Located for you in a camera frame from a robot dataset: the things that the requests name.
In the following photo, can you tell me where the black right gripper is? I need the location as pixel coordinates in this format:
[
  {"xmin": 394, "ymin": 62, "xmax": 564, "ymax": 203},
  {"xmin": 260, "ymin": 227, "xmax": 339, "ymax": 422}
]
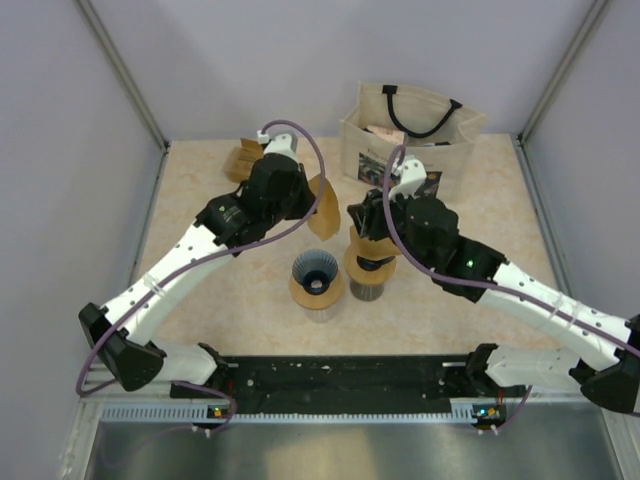
[{"xmin": 347, "ymin": 183, "xmax": 433, "ymax": 272}]

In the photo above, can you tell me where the brown paper coffee filter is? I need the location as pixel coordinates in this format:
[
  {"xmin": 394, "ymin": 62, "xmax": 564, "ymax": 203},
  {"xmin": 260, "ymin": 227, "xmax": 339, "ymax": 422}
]
[{"xmin": 349, "ymin": 226, "xmax": 401, "ymax": 261}]

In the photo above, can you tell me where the wooden dripper ring stand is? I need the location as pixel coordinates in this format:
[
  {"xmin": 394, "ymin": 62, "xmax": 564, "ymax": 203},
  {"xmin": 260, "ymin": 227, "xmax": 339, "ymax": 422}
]
[{"xmin": 344, "ymin": 246, "xmax": 397, "ymax": 286}]

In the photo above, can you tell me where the blue glass dripper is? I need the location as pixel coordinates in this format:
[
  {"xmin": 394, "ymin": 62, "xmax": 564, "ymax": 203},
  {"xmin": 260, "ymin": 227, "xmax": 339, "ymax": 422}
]
[
  {"xmin": 292, "ymin": 249, "xmax": 338, "ymax": 295},
  {"xmin": 356, "ymin": 256, "xmax": 396, "ymax": 272}
]

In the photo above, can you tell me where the wooden ring stand front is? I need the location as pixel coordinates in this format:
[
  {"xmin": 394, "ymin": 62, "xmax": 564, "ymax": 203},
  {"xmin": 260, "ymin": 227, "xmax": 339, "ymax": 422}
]
[{"xmin": 289, "ymin": 273, "xmax": 345, "ymax": 310}]

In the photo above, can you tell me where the clear glass beaker wooden collar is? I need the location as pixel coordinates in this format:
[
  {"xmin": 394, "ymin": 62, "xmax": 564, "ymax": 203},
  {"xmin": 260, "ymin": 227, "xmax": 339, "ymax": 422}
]
[{"xmin": 304, "ymin": 305, "xmax": 337, "ymax": 324}]

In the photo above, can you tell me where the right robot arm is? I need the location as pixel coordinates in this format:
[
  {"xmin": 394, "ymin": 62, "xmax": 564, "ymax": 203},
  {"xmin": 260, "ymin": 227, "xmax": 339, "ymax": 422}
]
[{"xmin": 347, "ymin": 189, "xmax": 639, "ymax": 416}]

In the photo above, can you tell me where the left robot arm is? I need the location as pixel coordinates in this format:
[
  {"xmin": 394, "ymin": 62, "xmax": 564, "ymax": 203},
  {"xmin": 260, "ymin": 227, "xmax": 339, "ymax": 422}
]
[{"xmin": 79, "ymin": 153, "xmax": 326, "ymax": 397}]

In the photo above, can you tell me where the brown cardboard box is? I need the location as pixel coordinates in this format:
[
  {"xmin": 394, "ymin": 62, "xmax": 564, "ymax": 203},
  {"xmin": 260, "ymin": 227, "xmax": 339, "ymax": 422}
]
[{"xmin": 223, "ymin": 138, "xmax": 263, "ymax": 183}]

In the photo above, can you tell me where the smoked glass carafe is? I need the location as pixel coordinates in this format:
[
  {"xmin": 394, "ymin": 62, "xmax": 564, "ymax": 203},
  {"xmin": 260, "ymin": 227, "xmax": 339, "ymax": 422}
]
[{"xmin": 349, "ymin": 280, "xmax": 384, "ymax": 302}]

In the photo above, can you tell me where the cream canvas tote bag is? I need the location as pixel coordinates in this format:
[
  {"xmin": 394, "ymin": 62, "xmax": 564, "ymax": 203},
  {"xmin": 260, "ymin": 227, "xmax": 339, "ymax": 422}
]
[{"xmin": 341, "ymin": 82, "xmax": 486, "ymax": 202}]

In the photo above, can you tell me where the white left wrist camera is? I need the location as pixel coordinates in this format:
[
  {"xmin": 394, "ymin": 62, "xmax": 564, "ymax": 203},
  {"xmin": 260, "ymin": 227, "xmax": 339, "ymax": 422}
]
[{"xmin": 257, "ymin": 131, "xmax": 298, "ymax": 162}]

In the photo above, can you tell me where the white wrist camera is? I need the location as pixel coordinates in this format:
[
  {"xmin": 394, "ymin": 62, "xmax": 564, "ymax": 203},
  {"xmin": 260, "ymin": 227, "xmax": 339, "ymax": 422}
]
[
  {"xmin": 257, "ymin": 131, "xmax": 298, "ymax": 162},
  {"xmin": 389, "ymin": 155, "xmax": 427, "ymax": 200}
]

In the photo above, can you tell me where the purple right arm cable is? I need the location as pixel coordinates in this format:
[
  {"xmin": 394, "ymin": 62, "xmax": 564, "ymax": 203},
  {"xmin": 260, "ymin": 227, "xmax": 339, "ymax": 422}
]
[{"xmin": 382, "ymin": 145, "xmax": 640, "ymax": 436}]

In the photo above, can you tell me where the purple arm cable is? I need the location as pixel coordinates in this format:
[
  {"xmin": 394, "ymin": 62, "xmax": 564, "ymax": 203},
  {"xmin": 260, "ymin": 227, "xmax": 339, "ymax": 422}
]
[
  {"xmin": 382, "ymin": 145, "xmax": 640, "ymax": 436},
  {"xmin": 74, "ymin": 119, "xmax": 329, "ymax": 436}
]

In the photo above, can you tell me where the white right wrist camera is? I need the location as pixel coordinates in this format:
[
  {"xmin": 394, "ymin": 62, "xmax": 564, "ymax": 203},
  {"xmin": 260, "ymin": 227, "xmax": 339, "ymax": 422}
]
[{"xmin": 389, "ymin": 155, "xmax": 427, "ymax": 200}]

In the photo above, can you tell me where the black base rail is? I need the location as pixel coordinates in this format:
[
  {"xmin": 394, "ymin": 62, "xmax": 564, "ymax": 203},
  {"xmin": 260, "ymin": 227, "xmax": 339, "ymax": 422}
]
[{"xmin": 169, "ymin": 354, "xmax": 526, "ymax": 416}]

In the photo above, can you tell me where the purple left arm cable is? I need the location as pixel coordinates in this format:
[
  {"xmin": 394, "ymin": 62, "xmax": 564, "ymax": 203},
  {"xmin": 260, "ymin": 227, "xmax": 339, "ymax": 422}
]
[{"xmin": 74, "ymin": 119, "xmax": 329, "ymax": 436}]

